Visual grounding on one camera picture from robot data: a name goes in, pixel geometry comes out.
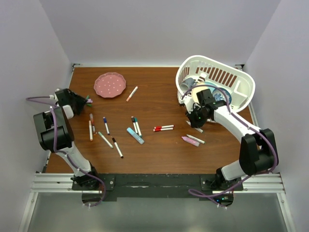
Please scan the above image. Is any purple pink highlighter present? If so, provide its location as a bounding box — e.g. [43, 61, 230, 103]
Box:
[182, 136, 200, 147]

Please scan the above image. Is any peach cap acrylic marker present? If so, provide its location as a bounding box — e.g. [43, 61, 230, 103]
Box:
[126, 86, 138, 102]

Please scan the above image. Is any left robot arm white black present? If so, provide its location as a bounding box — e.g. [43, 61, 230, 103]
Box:
[33, 88, 100, 190]

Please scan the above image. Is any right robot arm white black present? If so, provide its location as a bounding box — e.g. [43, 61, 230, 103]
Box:
[181, 85, 279, 190]

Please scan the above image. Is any red clear pen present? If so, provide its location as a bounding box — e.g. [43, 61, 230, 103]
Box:
[89, 114, 96, 134]

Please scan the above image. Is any grey marker near right gripper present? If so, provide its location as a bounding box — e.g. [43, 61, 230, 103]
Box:
[186, 134, 205, 144]

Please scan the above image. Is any pale yellow blue plate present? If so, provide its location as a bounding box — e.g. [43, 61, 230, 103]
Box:
[191, 82, 216, 103]

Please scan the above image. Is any blue patterned bowl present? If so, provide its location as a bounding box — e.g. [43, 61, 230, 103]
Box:
[212, 87, 232, 104]

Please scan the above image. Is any grey blue mug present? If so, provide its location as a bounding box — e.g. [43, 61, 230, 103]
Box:
[180, 77, 196, 92]

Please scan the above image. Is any pink polka dot plate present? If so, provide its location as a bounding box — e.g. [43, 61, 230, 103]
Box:
[94, 72, 126, 98]

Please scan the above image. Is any mint cap acrylic marker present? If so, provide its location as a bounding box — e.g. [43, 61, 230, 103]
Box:
[98, 131, 113, 149]

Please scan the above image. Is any white plastic basket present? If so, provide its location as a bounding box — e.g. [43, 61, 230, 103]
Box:
[175, 55, 255, 113]

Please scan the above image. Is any black cap whiteboard marker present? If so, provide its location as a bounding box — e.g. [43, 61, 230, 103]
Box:
[131, 116, 138, 134]

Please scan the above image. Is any black cap marker lower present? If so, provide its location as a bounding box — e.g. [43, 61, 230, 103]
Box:
[112, 137, 124, 159]

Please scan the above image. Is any light blue highlighter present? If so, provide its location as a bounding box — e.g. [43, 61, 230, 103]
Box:
[126, 128, 144, 145]

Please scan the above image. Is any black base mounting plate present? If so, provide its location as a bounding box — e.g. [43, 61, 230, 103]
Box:
[72, 173, 244, 203]

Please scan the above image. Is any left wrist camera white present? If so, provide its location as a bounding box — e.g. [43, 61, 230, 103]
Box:
[49, 88, 60, 105]

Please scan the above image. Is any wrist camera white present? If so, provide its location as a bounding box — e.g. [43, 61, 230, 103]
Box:
[179, 96, 199, 114]
[49, 88, 60, 105]

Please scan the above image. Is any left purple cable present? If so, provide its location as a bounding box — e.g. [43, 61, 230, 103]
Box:
[26, 96, 107, 208]

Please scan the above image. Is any purple cable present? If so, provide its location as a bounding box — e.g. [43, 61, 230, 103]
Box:
[26, 96, 107, 208]
[181, 87, 280, 206]

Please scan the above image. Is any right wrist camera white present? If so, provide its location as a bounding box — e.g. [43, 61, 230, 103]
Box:
[179, 96, 199, 114]

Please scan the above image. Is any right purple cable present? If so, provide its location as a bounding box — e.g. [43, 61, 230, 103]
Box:
[181, 87, 280, 206]

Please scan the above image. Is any aluminium frame rail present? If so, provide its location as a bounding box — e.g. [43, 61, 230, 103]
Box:
[30, 173, 285, 193]

